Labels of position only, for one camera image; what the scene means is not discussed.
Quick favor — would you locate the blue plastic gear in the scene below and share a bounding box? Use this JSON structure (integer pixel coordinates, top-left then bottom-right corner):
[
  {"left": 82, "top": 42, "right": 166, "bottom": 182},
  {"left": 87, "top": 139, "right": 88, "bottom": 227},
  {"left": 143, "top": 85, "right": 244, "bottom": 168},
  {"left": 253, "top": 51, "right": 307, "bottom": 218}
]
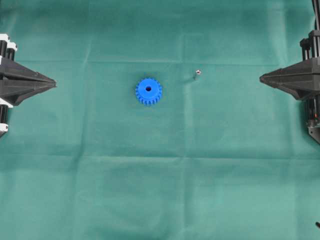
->
[{"left": 135, "top": 77, "right": 163, "bottom": 106}]

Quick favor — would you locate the green cloth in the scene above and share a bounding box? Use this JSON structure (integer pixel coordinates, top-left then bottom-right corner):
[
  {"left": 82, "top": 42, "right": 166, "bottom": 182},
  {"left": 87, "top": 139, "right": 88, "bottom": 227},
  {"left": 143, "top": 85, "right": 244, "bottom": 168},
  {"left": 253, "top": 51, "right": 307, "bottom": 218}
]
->
[{"left": 0, "top": 0, "right": 320, "bottom": 240}]

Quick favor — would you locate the black cable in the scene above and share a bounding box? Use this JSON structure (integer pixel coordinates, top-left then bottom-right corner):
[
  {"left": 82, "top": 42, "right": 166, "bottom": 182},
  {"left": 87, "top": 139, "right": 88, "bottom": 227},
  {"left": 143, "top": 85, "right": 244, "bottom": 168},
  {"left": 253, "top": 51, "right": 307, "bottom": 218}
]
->
[{"left": 311, "top": 0, "right": 320, "bottom": 32}]

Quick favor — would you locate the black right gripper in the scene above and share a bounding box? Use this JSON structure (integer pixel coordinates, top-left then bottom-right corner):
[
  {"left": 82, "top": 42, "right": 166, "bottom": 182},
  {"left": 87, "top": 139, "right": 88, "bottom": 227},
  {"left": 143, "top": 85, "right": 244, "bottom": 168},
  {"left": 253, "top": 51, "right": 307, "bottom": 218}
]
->
[{"left": 259, "top": 29, "right": 320, "bottom": 144}]

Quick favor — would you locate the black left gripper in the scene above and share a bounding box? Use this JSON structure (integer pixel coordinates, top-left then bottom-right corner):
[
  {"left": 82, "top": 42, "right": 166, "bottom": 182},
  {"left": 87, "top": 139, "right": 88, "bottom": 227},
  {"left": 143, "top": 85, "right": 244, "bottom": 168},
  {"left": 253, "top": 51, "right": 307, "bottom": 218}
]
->
[{"left": 0, "top": 33, "right": 57, "bottom": 137}]

